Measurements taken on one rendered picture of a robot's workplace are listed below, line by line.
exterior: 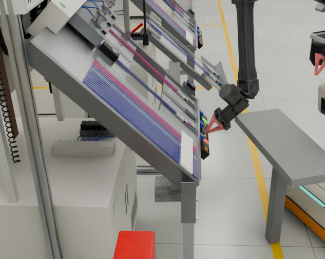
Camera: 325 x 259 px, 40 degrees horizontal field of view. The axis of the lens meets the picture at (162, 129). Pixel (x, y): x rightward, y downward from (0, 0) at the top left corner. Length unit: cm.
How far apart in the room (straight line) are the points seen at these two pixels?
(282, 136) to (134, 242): 108
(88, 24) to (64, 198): 64
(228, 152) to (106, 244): 158
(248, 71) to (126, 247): 89
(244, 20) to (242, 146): 155
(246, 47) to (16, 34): 88
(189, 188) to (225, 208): 112
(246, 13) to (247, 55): 16
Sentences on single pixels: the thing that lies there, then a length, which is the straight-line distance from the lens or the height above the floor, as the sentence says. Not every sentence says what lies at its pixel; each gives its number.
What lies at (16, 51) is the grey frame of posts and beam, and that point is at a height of 121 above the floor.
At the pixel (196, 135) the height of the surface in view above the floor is 73.
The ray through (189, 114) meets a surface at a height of 75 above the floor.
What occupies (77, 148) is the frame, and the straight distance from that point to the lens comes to 190.
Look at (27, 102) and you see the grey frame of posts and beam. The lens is 140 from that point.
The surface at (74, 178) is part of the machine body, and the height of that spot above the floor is 62.
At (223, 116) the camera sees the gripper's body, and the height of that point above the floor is 80.
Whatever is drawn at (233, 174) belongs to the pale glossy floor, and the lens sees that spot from 286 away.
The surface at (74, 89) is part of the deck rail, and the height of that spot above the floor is 107.
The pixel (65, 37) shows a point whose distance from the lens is 159.
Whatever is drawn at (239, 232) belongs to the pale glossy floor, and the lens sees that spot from 243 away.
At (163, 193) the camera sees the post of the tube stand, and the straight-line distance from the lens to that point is 266.
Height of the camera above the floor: 160
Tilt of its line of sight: 28 degrees down
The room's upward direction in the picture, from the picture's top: 2 degrees counter-clockwise
